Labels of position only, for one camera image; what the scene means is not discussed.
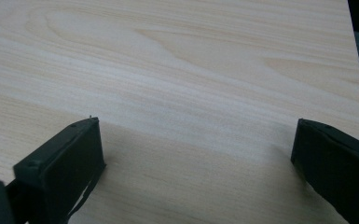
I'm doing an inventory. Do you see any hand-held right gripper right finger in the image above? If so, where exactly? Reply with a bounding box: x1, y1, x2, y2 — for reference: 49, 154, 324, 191
290, 118, 359, 224

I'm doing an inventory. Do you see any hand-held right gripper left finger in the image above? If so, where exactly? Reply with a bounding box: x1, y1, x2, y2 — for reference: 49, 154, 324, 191
6, 116, 107, 224

